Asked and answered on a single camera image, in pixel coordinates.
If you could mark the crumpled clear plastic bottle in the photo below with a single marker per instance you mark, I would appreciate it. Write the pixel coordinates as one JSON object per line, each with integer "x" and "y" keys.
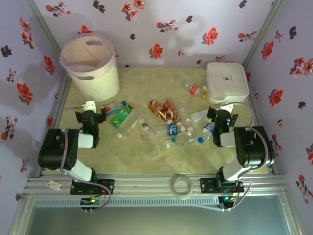
{"x": 183, "y": 111}

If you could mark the aluminium frame rail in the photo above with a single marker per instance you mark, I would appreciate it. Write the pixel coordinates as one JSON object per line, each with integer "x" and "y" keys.
{"x": 146, "y": 186}

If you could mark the frosted clear plastic bottle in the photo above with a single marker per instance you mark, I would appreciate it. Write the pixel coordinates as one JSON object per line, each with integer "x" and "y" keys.
{"x": 132, "y": 122}

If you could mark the green soda bottle yellow cap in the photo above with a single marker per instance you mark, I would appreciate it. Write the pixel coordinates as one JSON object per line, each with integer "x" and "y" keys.
{"x": 121, "y": 117}

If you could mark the brown drink can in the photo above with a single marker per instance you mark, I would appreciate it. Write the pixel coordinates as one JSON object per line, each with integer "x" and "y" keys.
{"x": 171, "y": 110}
{"x": 156, "y": 109}

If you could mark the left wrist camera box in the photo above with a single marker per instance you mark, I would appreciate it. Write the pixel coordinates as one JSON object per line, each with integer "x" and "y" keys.
{"x": 88, "y": 105}

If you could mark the clear tape roll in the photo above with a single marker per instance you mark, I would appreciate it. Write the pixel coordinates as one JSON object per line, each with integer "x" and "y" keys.
{"x": 172, "y": 184}

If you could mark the small clear bottle white cap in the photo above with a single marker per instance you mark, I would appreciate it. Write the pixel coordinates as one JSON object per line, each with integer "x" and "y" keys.
{"x": 150, "y": 142}

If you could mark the white paper tag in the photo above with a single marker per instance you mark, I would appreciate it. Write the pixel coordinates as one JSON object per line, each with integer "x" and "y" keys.
{"x": 54, "y": 185}

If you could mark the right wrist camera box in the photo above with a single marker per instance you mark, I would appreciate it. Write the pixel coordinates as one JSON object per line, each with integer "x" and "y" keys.
{"x": 227, "y": 106}

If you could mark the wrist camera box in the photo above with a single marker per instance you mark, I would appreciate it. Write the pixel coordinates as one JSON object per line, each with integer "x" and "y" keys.
{"x": 88, "y": 105}
{"x": 227, "y": 106}

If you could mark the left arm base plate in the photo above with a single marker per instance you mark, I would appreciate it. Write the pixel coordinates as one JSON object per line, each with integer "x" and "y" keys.
{"x": 107, "y": 186}

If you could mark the clear bottle with green label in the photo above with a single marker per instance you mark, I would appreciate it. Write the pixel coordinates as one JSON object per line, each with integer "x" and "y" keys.
{"x": 183, "y": 139}

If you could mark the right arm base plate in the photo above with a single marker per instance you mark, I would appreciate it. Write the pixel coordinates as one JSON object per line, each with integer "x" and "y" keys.
{"x": 207, "y": 186}

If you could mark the Fiji water bottle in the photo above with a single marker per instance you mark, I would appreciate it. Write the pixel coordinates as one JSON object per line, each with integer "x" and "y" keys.
{"x": 111, "y": 110}

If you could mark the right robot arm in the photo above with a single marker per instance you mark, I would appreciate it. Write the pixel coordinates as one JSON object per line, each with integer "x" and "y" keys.
{"x": 252, "y": 147}

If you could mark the white lidded plastic container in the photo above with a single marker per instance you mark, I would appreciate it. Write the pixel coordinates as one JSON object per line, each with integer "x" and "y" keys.
{"x": 227, "y": 80}

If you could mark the aluminium corner post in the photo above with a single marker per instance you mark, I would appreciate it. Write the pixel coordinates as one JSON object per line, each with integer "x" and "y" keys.
{"x": 44, "y": 24}
{"x": 264, "y": 29}

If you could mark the clear bottle with blue cap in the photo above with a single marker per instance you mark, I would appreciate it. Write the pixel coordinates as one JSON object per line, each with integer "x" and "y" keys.
{"x": 206, "y": 133}

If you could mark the white bin with purple liner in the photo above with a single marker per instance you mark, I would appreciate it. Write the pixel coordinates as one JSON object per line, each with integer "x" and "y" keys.
{"x": 97, "y": 83}

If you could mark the clear bottle with red label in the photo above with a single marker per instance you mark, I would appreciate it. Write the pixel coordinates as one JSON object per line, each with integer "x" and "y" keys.
{"x": 194, "y": 89}

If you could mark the clear bottle with blue label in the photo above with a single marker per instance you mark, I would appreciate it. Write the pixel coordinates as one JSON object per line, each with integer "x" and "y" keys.
{"x": 172, "y": 129}

